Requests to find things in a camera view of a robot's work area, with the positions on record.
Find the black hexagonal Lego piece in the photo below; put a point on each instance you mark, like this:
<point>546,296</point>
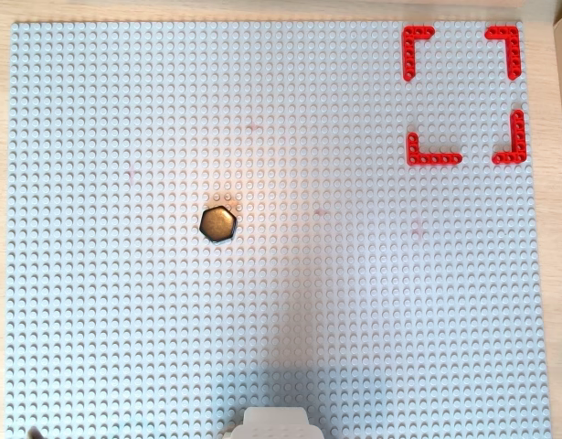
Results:
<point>218,224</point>

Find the red L-shaped Lego beam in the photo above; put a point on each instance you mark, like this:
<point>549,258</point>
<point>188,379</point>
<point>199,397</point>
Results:
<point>408,55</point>
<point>515,55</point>
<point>518,132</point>
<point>436,158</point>

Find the grey Lego baseplate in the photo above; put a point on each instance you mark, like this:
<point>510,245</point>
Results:
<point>125,320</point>

